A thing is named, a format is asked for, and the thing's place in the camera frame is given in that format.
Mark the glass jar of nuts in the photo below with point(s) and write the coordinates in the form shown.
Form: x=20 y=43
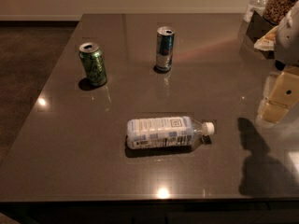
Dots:
x=276 y=10

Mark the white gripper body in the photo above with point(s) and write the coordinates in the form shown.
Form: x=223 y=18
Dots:
x=288 y=44

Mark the blue silver energy drink can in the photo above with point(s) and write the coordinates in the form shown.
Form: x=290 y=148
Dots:
x=164 y=48

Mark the black box stand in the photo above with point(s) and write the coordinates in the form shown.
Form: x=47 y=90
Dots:
x=258 y=27

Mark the blue label plastic water bottle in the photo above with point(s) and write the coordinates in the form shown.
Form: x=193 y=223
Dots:
x=163 y=132

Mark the clear plastic bottle in background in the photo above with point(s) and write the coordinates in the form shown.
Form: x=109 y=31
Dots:
x=254 y=6

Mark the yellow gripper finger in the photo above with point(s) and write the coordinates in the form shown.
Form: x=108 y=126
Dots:
x=272 y=113
x=286 y=89

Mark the green soda can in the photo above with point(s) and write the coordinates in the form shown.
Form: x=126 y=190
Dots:
x=93 y=62

